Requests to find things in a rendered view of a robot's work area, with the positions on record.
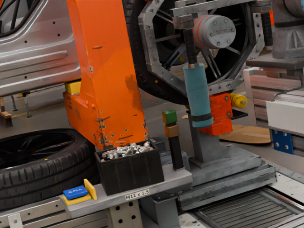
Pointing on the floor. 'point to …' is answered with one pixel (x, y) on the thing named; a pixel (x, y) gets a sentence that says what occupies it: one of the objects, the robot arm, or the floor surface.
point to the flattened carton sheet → (247, 135)
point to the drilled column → (124, 216)
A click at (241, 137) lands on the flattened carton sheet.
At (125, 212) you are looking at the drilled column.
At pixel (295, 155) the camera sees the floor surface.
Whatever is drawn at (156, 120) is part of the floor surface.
